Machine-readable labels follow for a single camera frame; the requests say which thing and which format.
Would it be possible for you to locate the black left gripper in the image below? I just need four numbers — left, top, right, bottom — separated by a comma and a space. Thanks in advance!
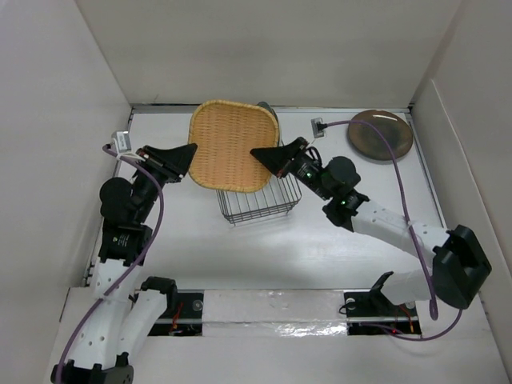
134, 143, 198, 223

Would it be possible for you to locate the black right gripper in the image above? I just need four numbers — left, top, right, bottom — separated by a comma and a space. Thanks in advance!
250, 138, 332, 202

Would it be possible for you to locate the woven bamboo plate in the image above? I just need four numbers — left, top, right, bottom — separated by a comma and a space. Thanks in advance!
188, 99, 278, 193

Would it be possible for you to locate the grey-blue round plate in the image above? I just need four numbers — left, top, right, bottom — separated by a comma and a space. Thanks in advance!
257, 102, 278, 122

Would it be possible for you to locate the brown speckled plate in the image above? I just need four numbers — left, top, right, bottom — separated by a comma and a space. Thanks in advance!
347, 110, 414, 161

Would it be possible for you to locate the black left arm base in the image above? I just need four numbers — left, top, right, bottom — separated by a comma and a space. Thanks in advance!
142, 276, 204, 337

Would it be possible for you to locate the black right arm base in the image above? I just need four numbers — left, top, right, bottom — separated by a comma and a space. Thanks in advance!
338, 272, 422, 336

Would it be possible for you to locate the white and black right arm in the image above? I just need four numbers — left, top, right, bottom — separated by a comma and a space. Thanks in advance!
250, 137, 492, 314

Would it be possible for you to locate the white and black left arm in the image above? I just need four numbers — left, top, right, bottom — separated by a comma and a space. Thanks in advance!
50, 144, 198, 383

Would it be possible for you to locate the grey wire dish rack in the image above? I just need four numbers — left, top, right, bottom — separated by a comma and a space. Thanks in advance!
216, 174, 302, 226

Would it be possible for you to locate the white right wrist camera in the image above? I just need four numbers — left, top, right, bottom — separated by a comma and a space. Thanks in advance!
310, 118, 328, 139

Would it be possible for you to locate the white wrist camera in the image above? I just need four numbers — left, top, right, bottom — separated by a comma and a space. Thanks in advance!
310, 118, 328, 139
104, 130, 138, 159

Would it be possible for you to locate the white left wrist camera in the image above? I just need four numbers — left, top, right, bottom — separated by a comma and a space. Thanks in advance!
104, 130, 138, 159

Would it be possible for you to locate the silver mounting rail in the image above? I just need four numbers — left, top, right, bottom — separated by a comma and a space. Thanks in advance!
159, 287, 421, 333

